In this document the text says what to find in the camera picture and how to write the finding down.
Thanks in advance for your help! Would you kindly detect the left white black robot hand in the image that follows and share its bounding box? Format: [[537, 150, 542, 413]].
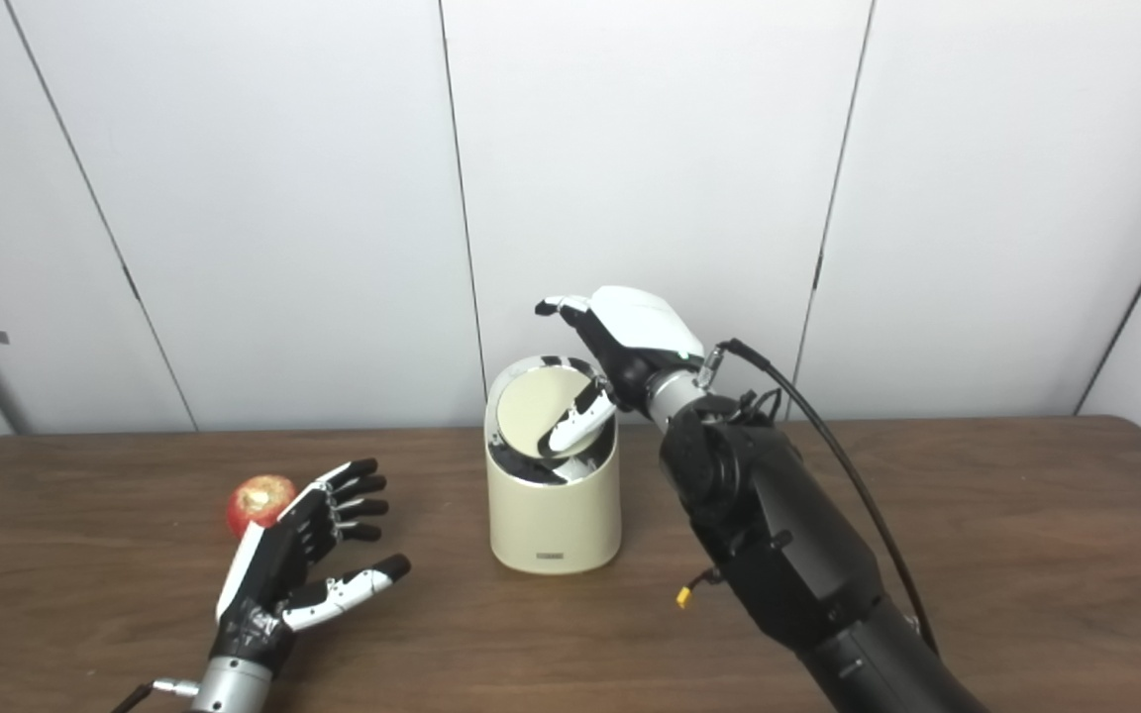
[[210, 458, 412, 666]]

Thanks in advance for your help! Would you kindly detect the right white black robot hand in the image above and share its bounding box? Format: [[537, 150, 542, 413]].
[[535, 286, 706, 458]]

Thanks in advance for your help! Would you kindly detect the red apple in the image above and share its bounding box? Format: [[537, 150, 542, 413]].
[[226, 474, 297, 541]]

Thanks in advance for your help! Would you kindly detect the cream round bin lid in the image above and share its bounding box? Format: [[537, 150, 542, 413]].
[[493, 364, 599, 458]]

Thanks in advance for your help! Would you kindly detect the cream-colored round bin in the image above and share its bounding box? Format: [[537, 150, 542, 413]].
[[484, 355, 623, 575]]

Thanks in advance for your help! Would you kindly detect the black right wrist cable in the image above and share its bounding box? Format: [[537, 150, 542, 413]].
[[699, 339, 940, 655]]

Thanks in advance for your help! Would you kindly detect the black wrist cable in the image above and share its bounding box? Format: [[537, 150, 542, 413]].
[[113, 678, 200, 713], [699, 339, 940, 655]]

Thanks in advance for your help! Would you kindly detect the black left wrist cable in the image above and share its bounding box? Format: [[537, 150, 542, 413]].
[[113, 678, 200, 713]]

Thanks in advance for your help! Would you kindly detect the yellow-tipped connector wire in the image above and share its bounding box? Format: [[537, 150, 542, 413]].
[[675, 569, 725, 608]]

